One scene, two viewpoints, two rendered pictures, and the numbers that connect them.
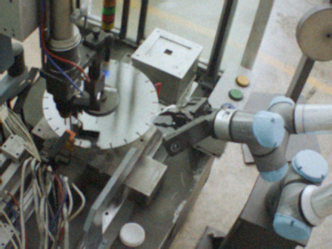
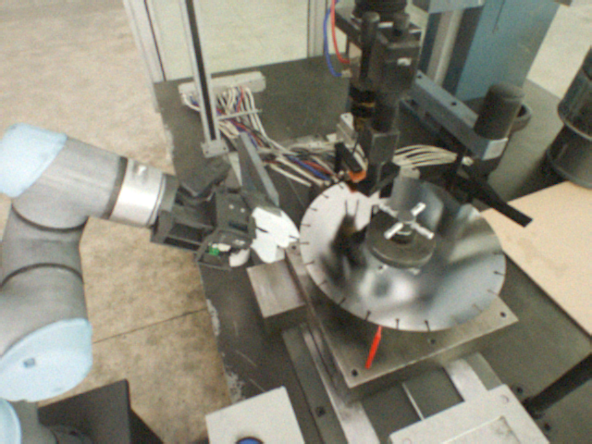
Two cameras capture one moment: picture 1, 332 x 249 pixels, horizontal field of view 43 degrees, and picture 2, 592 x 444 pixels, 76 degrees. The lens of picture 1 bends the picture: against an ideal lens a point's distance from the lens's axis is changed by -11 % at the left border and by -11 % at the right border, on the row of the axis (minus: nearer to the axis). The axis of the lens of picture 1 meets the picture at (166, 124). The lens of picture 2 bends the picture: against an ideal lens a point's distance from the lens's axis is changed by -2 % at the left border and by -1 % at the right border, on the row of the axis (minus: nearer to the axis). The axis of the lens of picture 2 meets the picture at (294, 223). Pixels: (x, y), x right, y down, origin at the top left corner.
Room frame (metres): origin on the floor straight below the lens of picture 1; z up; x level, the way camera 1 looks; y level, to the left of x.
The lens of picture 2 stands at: (1.04, -0.19, 1.43)
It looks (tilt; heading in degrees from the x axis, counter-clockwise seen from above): 47 degrees down; 143
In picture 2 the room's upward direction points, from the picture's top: straight up
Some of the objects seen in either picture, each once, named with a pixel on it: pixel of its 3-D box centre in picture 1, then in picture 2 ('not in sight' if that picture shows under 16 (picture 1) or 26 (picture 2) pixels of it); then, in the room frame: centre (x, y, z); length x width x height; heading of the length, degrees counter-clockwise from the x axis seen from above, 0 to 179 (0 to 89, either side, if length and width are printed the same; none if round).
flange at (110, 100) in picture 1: (98, 96); (400, 233); (0.82, 0.20, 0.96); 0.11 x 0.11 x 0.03
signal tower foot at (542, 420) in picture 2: not in sight; (535, 406); (1.12, 0.25, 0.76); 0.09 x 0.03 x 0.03; 163
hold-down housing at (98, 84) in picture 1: (94, 61); (387, 95); (0.74, 0.19, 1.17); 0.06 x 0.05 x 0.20; 154
